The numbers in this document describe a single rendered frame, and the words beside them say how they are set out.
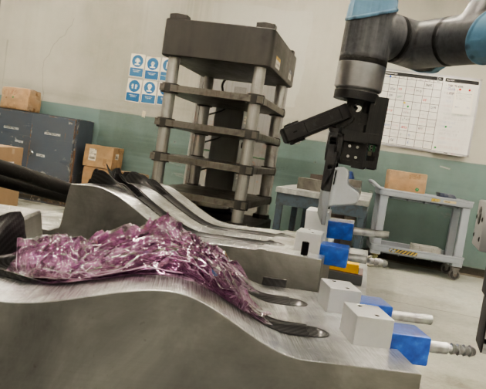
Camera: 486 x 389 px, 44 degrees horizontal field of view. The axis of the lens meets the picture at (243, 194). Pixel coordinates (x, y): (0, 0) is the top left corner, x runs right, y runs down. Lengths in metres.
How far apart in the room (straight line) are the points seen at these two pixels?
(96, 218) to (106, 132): 7.27
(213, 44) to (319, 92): 2.71
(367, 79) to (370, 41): 0.06
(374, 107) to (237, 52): 3.98
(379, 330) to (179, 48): 4.56
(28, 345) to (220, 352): 0.15
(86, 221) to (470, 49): 0.60
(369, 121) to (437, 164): 6.40
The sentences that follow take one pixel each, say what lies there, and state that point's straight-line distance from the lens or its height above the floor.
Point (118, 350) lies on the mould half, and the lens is 0.50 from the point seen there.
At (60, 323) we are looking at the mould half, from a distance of 0.50.
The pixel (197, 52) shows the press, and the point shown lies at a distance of 4.99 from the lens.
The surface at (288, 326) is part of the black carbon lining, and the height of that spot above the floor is 0.85.
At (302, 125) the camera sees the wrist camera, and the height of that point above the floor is 1.07.
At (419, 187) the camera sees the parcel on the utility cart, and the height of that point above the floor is 0.93.
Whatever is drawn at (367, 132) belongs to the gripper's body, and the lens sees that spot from 0.95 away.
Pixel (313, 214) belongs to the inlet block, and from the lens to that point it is 0.95.
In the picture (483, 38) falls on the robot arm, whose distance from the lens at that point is 0.91.
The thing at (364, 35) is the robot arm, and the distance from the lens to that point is 0.95.
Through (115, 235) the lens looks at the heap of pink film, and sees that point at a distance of 0.67.
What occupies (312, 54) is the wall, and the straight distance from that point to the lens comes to 7.50.
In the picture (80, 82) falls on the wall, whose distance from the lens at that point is 8.38.
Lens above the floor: 1.01
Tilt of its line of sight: 4 degrees down
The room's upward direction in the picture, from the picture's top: 9 degrees clockwise
